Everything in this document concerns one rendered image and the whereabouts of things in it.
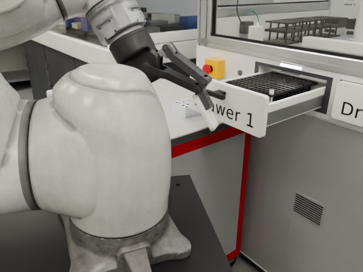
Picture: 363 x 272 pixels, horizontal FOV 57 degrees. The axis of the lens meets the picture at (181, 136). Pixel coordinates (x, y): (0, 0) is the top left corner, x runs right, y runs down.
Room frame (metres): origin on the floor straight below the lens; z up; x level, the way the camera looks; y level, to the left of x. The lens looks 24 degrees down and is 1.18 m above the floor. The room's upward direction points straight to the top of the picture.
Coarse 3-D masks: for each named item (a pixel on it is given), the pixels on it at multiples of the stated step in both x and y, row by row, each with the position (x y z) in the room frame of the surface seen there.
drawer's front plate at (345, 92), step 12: (348, 84) 0.90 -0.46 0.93; (360, 84) 0.89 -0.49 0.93; (336, 96) 0.92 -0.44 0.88; (348, 96) 0.90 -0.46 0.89; (360, 96) 0.87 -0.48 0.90; (336, 108) 0.92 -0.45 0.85; (348, 108) 0.89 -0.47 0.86; (360, 108) 0.87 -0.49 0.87; (348, 120) 0.89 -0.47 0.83; (360, 120) 0.86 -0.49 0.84
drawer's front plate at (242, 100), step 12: (216, 84) 0.91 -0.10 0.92; (228, 84) 0.89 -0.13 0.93; (228, 96) 0.87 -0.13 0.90; (240, 96) 0.84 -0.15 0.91; (252, 96) 0.81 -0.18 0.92; (264, 96) 0.79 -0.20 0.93; (192, 108) 0.99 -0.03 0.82; (216, 108) 0.91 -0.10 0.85; (228, 108) 0.87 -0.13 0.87; (240, 108) 0.84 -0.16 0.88; (252, 108) 0.81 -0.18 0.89; (264, 108) 0.78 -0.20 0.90; (228, 120) 0.87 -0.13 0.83; (240, 120) 0.84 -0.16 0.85; (252, 120) 0.80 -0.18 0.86; (264, 120) 0.78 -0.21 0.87; (252, 132) 0.80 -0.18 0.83; (264, 132) 0.78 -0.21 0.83
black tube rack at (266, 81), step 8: (272, 72) 1.15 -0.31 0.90; (232, 80) 1.04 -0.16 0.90; (240, 80) 1.04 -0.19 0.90; (248, 80) 1.04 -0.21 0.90; (256, 80) 1.04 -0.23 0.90; (264, 80) 1.04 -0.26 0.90; (272, 80) 1.04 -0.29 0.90; (280, 80) 1.04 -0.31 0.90; (288, 80) 1.04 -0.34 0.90; (296, 80) 1.04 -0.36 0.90; (304, 80) 1.05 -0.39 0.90; (256, 88) 0.95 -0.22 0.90; (264, 88) 0.95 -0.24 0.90; (272, 88) 0.95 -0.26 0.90; (280, 88) 0.95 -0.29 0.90; (288, 88) 0.95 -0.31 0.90; (296, 88) 0.95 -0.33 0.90; (280, 96) 0.97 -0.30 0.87; (288, 96) 0.97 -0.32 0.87
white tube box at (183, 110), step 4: (176, 100) 1.15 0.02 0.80; (172, 104) 1.13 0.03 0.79; (176, 104) 1.11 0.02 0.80; (180, 104) 1.11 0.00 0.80; (184, 104) 1.11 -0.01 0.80; (188, 104) 1.12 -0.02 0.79; (172, 108) 1.13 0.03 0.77; (176, 108) 1.11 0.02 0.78; (180, 108) 1.09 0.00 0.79; (184, 108) 1.08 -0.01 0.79; (188, 108) 1.08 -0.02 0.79; (176, 112) 1.11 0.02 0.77; (180, 112) 1.09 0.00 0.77; (184, 112) 1.08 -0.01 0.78; (188, 112) 1.08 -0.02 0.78; (192, 112) 1.09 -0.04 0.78; (196, 112) 1.10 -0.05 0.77; (184, 116) 1.08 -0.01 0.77; (188, 116) 1.08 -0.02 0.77; (192, 116) 1.09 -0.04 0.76
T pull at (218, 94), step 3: (207, 90) 0.89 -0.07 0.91; (210, 90) 0.89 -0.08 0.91; (219, 90) 0.89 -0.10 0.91; (210, 93) 0.88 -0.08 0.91; (213, 93) 0.87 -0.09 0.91; (216, 93) 0.86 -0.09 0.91; (219, 93) 0.86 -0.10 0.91; (222, 93) 0.87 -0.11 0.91; (225, 93) 0.88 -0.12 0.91; (213, 96) 0.87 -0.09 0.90; (216, 96) 0.86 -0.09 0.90; (219, 96) 0.85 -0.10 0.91; (222, 96) 0.84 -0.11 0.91; (222, 99) 0.84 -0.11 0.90
